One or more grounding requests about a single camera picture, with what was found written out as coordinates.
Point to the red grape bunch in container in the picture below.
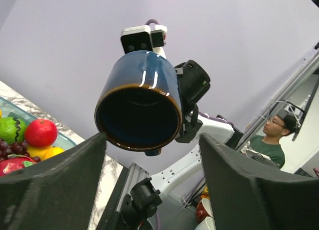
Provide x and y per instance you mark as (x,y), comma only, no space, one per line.
(16,149)

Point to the dark blue mug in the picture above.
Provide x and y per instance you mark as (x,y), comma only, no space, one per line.
(139,108)

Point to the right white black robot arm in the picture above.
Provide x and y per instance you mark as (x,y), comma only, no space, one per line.
(143,193)

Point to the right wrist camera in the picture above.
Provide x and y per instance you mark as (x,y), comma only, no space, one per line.
(143,38)

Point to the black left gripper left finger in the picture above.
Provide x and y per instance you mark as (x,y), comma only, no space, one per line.
(55,194)

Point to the aluminium frame rail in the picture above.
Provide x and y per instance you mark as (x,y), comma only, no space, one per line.
(119,213)

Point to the person in green shirt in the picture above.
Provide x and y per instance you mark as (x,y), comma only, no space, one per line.
(269,144)

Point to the red dragon fruit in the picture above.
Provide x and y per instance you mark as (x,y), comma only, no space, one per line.
(14,163)

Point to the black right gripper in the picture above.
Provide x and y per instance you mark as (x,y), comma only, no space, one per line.
(193,82)

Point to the yellow mango fruit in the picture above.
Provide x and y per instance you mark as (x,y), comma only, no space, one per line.
(44,153)

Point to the green striped melon fruit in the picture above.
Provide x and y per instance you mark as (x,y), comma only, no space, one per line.
(12,129)

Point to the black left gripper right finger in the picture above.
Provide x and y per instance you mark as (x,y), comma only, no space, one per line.
(248,195)

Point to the red apple fruit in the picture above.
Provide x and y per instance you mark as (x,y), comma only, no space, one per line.
(41,133)

